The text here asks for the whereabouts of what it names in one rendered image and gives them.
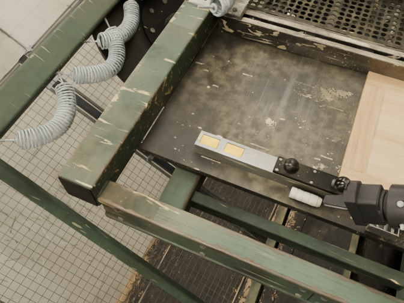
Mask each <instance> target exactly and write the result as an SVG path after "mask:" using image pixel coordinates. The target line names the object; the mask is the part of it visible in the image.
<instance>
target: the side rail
mask: <svg viewBox="0 0 404 303"><path fill-rule="evenodd" d="M97 200H98V202H100V203H102V205H103V207H104V209H105V211H106V212H105V215H106V217H108V218H111V219H113V220H115V221H118V222H120V223H122V224H124V225H127V226H129V227H132V228H134V229H136V230H138V231H141V232H143V233H145V234H147V235H150V236H152V237H155V238H157V239H159V240H161V241H164V242H166V243H168V244H170V245H173V246H175V247H178V248H180V249H182V250H184V251H187V252H189V253H191V254H193V255H196V256H198V257H201V258H202V259H205V260H207V261H210V262H212V263H214V264H216V265H219V266H221V267H223V268H226V269H228V270H230V271H233V272H235V273H237V274H239V275H242V276H244V277H247V278H249V279H251V280H253V281H256V282H258V283H260V284H263V285H265V286H267V287H270V288H272V289H274V290H277V291H279V292H281V293H283V294H285V295H288V296H291V297H293V298H295V299H297V300H299V301H302V302H304V303H404V301H403V300H401V299H399V298H396V297H394V296H391V295H389V294H387V293H384V292H382V291H379V290H376V289H374V288H372V287H369V286H367V285H365V284H362V283H359V282H357V281H355V280H352V279H350V278H348V277H345V276H342V275H340V274H338V273H335V272H333V271H330V270H328V269H325V268H323V267H321V266H318V265H315V264H314V263H311V262H308V261H306V260H303V259H301V258H299V257H296V256H293V255H291V254H289V253H287V252H284V251H282V250H279V249H277V248H274V247H272V246H269V245H267V244H265V243H262V242H259V241H257V240H255V239H252V238H250V237H248V236H245V235H242V234H240V233H238V232H235V231H233V230H230V229H228V228H225V227H223V226H221V225H218V224H215V223H214V222H211V221H208V220H206V219H203V218H201V217H199V216H196V215H193V214H191V213H189V212H186V211H184V210H182V209H179V208H177V207H174V206H172V205H169V204H167V203H164V202H162V201H159V200H157V199H155V198H152V197H149V196H148V195H145V194H142V193H140V192H138V191H135V190H133V189H130V188H128V187H125V186H123V185H120V184H118V183H115V182H113V181H111V180H110V181H109V183H108V185H107V186H106V188H105V190H104V191H103V192H102V194H101V196H100V197H99V198H98V199H97Z"/></svg>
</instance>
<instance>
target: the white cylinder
mask: <svg viewBox="0 0 404 303"><path fill-rule="evenodd" d="M289 197H290V198H292V199H296V200H298V201H301V202H303V203H305V204H309V205H311V206H315V207H320V205H321V202H322V198H321V197H319V196H318V195H314V194H311V193H309V192H307V191H304V190H302V189H298V188H296V187H292V189H291V191H290V194H289Z"/></svg>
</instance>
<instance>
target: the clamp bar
mask: <svg viewBox="0 0 404 303"><path fill-rule="evenodd" d="M186 2H190V3H192V4H196V5H209V0H206V1H205V0H189V1H186ZM248 2H249V0H235V3H234V5H233V6H232V8H231V10H230V11H229V12H228V13H226V14H225V15H223V16H221V17H219V27H218V31H221V32H224V33H227V34H231V35H235V36H237V37H241V38H245V39H247V40H251V41H255V42H258V43H261V44H265V45H268V46H272V47H275V48H279V49H282V50H285V51H289V52H293V53H295V54H299V55H303V56H305V57H309V58H313V59H315V60H319V61H323V62H326V63H330V64H333V65H337V66H340V67H344V68H347V69H350V70H354V71H357V72H361V73H364V74H368V72H373V73H377V74H380V75H384V76H388V77H391V78H394V79H398V80H401V81H404V53H402V52H398V51H395V50H391V49H387V48H384V47H380V46H377V45H373V44H370V43H365V42H363V41H359V40H354V39H352V38H347V37H343V36H340V35H337V34H333V33H330V32H326V31H322V30H319V29H315V28H311V27H308V26H304V25H300V24H297V23H293V22H289V21H286V20H282V19H278V18H275V17H271V16H267V15H264V14H260V13H256V12H253V11H249V10H246V9H247V4H248Z"/></svg>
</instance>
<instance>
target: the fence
mask: <svg viewBox="0 0 404 303"><path fill-rule="evenodd" d="M203 135H207V136H209V137H212V138H215V139H218V140H220V142H219V144H218V146H217V148H216V149H215V148H213V147H209V146H208V145H204V144H202V143H200V140H201V139H202V137H203ZM227 143H229V144H232V145H235V146H237V147H240V148H243V149H244V152H243V154H242V156H241V158H240V157H237V156H235V155H231V154H229V153H226V152H224V149H225V146H226V145H227ZM195 152H196V153H199V154H202V155H205V156H207V157H210V158H212V159H216V160H218V161H221V162H223V163H226V164H229V165H232V166H234V167H237V168H240V169H242V170H245V171H248V172H250V173H253V174H256V175H258V176H261V177H264V178H266V179H269V180H272V181H275V182H277V183H280V184H282V185H286V186H288V187H291V188H292V187H296V188H298V189H302V190H304V191H307V192H309V193H311V194H314V195H318V196H319V197H321V198H322V199H324V197H325V196H326V195H333V194H330V193H328V192H325V191H322V190H320V189H317V188H314V187H311V186H308V185H305V184H303V183H300V182H297V181H295V180H292V179H289V178H287V177H284V176H281V175H279V174H275V173H273V172H272V171H273V169H274V166H275V163H276V161H277V157H275V156H272V155H269V154H266V153H263V152H261V151H258V150H255V149H253V148H249V147H247V146H244V145H241V144H238V143H236V142H233V141H230V140H227V139H224V138H221V137H219V136H216V135H213V134H211V133H207V132H205V131H201V133H200V135H199V136H198V138H197V140H196V142H195Z"/></svg>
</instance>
